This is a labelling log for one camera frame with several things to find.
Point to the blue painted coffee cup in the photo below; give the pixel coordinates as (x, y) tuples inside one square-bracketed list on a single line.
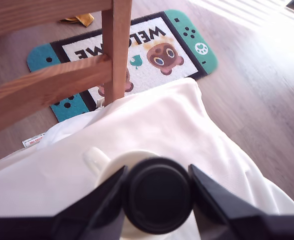
[(104, 170)]

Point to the white label with red print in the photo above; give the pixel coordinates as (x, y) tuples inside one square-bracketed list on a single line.
[(33, 142)]

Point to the white tablecloth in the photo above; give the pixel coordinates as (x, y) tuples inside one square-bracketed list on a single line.
[(161, 125)]

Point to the wooden ladder-back chair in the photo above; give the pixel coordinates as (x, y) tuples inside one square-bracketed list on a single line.
[(119, 50)]

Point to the game console welcome doormat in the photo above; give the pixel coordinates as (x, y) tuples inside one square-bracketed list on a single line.
[(161, 32)]

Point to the yellow cloth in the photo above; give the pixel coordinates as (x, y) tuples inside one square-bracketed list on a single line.
[(84, 19)]

